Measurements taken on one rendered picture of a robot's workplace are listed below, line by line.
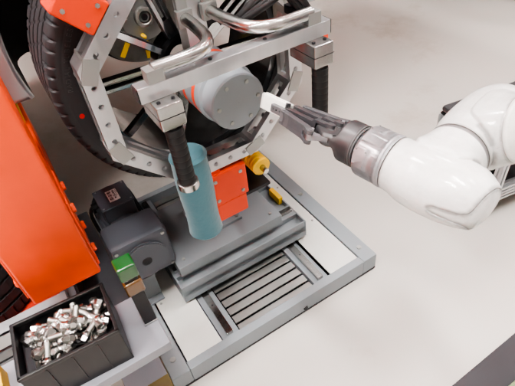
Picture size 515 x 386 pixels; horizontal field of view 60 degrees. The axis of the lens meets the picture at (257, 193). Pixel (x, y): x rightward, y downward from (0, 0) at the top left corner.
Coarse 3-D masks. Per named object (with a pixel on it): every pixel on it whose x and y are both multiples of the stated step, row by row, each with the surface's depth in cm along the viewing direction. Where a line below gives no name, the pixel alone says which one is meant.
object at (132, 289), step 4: (140, 276) 94; (136, 280) 93; (140, 280) 94; (124, 284) 93; (128, 284) 93; (132, 284) 93; (136, 284) 94; (140, 284) 94; (124, 288) 93; (128, 288) 93; (132, 288) 94; (136, 288) 94; (140, 288) 95; (144, 288) 96; (128, 292) 94; (132, 292) 94; (136, 292) 95
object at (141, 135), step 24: (144, 0) 99; (240, 0) 110; (168, 24) 104; (216, 24) 110; (144, 48) 104; (168, 48) 111; (264, 72) 125; (120, 120) 121; (144, 120) 114; (192, 120) 135; (144, 144) 116
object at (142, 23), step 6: (144, 6) 135; (138, 12) 135; (144, 12) 137; (150, 12) 137; (138, 18) 136; (144, 18) 137; (150, 18) 138; (138, 24) 137; (144, 24) 138; (150, 24) 139
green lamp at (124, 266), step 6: (120, 258) 91; (126, 258) 91; (114, 264) 90; (120, 264) 90; (126, 264) 90; (132, 264) 90; (120, 270) 89; (126, 270) 90; (132, 270) 91; (120, 276) 90; (126, 276) 91; (132, 276) 92
